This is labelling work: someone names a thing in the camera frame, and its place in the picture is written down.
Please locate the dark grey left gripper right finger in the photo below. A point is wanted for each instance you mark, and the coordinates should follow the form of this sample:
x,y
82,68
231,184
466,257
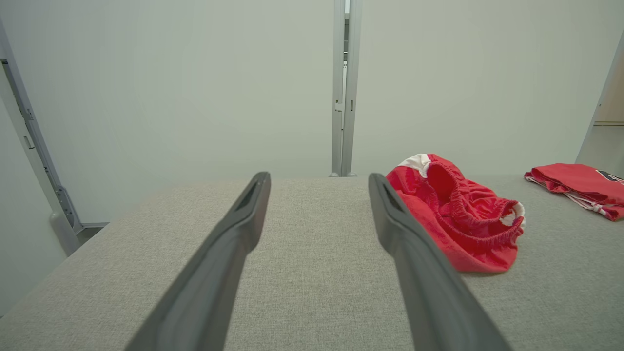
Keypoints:
x,y
429,292

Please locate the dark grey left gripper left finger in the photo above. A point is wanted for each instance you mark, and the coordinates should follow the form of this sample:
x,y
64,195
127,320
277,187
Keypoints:
x,y
214,282

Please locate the red shorts with elastic waist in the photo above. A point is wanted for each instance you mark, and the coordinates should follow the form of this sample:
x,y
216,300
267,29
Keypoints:
x,y
468,234

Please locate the red jersey with white sleeves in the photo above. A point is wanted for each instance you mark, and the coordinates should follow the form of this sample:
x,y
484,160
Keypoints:
x,y
575,183

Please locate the grey metal partition post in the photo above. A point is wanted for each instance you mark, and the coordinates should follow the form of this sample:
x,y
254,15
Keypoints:
x,y
337,97
353,97

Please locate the grey slanted metal rail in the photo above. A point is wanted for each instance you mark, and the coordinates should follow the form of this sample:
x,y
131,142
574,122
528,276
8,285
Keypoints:
x,y
39,146

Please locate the grey slanted panel frame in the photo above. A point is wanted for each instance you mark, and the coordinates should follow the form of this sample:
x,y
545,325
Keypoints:
x,y
604,141

